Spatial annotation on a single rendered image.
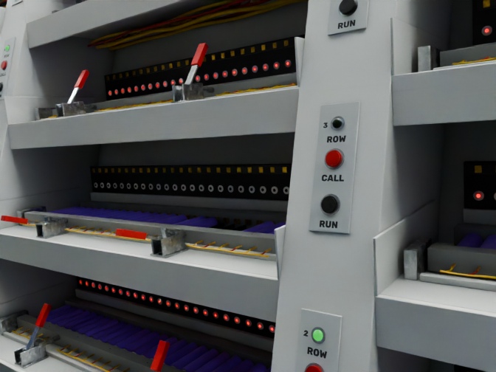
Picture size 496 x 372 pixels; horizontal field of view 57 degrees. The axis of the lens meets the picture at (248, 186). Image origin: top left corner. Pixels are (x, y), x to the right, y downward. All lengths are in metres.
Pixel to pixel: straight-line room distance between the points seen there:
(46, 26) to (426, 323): 0.78
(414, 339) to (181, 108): 0.37
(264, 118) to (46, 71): 0.58
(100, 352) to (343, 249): 0.45
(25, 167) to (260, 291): 0.60
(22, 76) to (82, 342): 0.49
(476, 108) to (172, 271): 0.35
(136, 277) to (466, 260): 0.37
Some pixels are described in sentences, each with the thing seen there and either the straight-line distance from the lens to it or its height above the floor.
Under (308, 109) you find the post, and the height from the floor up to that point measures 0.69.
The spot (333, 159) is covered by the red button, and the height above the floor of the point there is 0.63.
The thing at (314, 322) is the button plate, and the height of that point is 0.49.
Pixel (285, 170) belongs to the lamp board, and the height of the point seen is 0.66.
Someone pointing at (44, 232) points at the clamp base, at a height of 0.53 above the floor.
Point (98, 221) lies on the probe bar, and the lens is 0.73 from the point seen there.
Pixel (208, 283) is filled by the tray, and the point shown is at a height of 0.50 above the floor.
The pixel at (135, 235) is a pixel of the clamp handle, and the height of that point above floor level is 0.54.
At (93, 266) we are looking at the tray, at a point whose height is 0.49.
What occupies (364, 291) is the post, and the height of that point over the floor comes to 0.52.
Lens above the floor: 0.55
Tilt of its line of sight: 7 degrees up
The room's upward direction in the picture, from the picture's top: 6 degrees clockwise
